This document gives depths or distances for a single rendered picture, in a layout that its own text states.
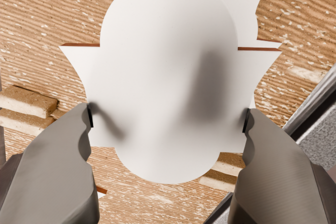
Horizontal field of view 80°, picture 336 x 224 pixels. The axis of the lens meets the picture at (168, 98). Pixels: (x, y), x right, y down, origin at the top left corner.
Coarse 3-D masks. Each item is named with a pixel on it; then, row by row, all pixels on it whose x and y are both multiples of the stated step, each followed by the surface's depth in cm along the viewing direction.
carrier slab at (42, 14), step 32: (0, 0) 20; (32, 0) 20; (64, 0) 20; (96, 0) 20; (288, 0) 19; (320, 0) 18; (0, 32) 22; (32, 32) 21; (64, 32) 21; (96, 32) 21; (288, 32) 20; (320, 32) 20; (0, 64) 24; (32, 64) 23; (64, 64) 23; (288, 64) 22; (320, 64) 21; (64, 96) 25; (256, 96) 24; (288, 96) 23
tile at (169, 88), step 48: (144, 0) 10; (192, 0) 10; (96, 48) 11; (144, 48) 11; (192, 48) 11; (240, 48) 11; (96, 96) 12; (144, 96) 12; (192, 96) 12; (240, 96) 12; (96, 144) 14; (144, 144) 14; (192, 144) 14; (240, 144) 14
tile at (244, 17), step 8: (224, 0) 16; (232, 0) 16; (240, 0) 16; (232, 8) 17; (240, 8) 17; (248, 8) 17; (232, 16) 17; (240, 16) 17; (248, 16) 17; (240, 24) 17; (248, 24) 17; (256, 24) 17; (240, 32) 18; (248, 32) 18; (256, 32) 17; (240, 40) 18; (248, 40) 18; (256, 40) 18; (264, 40) 18; (272, 40) 18
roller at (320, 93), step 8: (328, 72) 24; (320, 80) 24; (328, 80) 24; (320, 88) 25; (328, 88) 24; (312, 96) 25; (320, 96) 25; (304, 104) 26; (312, 104) 26; (320, 104) 26; (296, 112) 26; (304, 112) 26; (312, 112) 27; (288, 120) 27; (296, 120) 27; (304, 120) 27; (288, 128) 28; (296, 128) 28; (232, 192) 35; (224, 200) 36; (216, 208) 38; (208, 216) 39
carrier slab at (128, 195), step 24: (24, 144) 30; (96, 168) 31; (120, 168) 31; (120, 192) 34; (144, 192) 34; (168, 192) 33; (192, 192) 33; (216, 192) 33; (120, 216) 38; (144, 216) 37; (168, 216) 37; (192, 216) 36
